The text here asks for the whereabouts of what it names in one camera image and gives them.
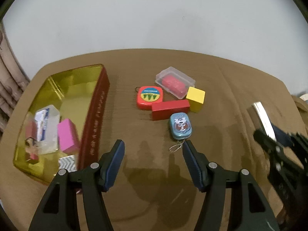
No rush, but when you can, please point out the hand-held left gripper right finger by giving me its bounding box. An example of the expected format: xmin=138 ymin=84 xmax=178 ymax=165
xmin=182 ymin=140 xmax=281 ymax=231

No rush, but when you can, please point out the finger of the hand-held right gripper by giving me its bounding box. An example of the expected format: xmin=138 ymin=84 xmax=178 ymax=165
xmin=253 ymin=129 xmax=308 ymax=210
xmin=272 ymin=125 xmax=308 ymax=166

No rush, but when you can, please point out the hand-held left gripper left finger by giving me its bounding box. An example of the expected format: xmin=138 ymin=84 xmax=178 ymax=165
xmin=28 ymin=139 xmax=126 ymax=231

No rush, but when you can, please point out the blue oval tin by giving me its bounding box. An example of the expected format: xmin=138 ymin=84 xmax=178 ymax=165
xmin=168 ymin=113 xmax=193 ymax=152

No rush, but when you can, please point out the red tin box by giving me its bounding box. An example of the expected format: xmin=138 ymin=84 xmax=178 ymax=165
xmin=13 ymin=64 xmax=110 ymax=195

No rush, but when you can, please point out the white cube with chevron print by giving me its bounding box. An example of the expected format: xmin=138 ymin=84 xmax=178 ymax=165
xmin=58 ymin=155 xmax=78 ymax=173

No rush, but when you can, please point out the pink block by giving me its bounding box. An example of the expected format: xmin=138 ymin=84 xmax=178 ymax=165
xmin=57 ymin=118 xmax=80 ymax=153

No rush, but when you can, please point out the red rectangular block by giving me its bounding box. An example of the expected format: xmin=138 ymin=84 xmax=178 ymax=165
xmin=151 ymin=99 xmax=190 ymax=121

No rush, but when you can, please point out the yellow cube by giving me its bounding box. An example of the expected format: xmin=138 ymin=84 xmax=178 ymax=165
xmin=186 ymin=87 xmax=206 ymax=113

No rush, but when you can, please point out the clear box with blue label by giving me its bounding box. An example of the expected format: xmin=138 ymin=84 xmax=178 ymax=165
xmin=34 ymin=105 xmax=60 ymax=155

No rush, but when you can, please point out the clear box with red card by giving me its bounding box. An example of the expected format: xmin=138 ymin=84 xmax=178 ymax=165
xmin=155 ymin=67 xmax=196 ymax=100

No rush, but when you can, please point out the translucent pink eraser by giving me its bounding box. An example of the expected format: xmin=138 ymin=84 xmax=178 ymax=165
xmin=26 ymin=121 xmax=37 ymax=142

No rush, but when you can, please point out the tan cloth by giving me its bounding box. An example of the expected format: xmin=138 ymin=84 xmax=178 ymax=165
xmin=291 ymin=94 xmax=308 ymax=112

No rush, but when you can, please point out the red tape measure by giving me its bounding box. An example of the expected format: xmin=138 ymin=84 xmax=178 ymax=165
xmin=137 ymin=86 xmax=163 ymax=110

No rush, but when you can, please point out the beige patterned curtain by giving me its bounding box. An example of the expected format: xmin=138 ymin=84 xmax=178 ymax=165
xmin=0 ymin=22 xmax=31 ymax=135

